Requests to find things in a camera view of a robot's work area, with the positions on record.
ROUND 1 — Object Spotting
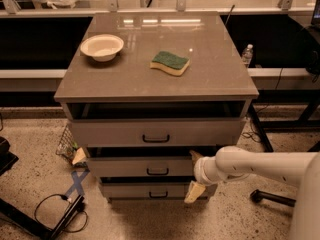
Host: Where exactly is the wire mesh basket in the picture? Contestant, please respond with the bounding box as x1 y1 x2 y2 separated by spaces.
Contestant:
56 126 87 168

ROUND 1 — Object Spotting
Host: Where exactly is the black metal stand base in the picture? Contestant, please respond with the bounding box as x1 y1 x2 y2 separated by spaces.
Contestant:
0 194 88 240

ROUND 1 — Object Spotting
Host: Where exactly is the grey drawer cabinet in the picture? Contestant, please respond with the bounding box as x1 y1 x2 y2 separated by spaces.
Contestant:
53 11 260 204

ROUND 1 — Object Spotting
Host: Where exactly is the grey bottom drawer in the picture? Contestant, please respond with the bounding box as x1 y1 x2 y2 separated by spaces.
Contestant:
99 183 189 200

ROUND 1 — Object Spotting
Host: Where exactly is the white paper bowl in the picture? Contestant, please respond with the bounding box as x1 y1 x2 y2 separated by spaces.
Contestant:
80 34 124 62

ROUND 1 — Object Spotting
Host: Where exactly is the clear plastic water bottle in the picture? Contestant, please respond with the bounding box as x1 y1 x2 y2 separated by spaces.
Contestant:
241 44 253 67

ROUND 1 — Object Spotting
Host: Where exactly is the black office chair base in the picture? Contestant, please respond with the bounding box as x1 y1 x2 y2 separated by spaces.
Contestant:
249 140 320 209

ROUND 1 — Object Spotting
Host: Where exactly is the black floor cable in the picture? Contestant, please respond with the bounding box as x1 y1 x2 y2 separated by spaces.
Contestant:
33 193 90 234

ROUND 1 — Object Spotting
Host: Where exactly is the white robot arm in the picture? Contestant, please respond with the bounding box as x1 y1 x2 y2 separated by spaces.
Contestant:
185 146 320 240

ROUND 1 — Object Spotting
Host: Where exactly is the green yellow sponge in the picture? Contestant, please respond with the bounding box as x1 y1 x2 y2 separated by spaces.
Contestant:
150 51 190 76

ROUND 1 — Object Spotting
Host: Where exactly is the grey drawer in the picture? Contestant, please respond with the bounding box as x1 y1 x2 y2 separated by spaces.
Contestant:
99 183 189 200
86 156 194 177
69 118 245 147

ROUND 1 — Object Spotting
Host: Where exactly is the grey top drawer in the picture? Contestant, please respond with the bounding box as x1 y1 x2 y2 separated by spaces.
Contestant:
69 118 245 147

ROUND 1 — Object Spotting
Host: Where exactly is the blue tape cross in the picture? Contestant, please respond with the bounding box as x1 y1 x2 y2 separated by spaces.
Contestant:
65 170 89 197

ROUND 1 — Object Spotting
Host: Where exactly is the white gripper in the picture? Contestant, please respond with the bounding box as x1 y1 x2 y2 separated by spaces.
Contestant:
184 150 227 204

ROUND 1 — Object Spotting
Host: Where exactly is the black table leg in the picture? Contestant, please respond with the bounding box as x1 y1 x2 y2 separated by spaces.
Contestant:
248 104 273 152

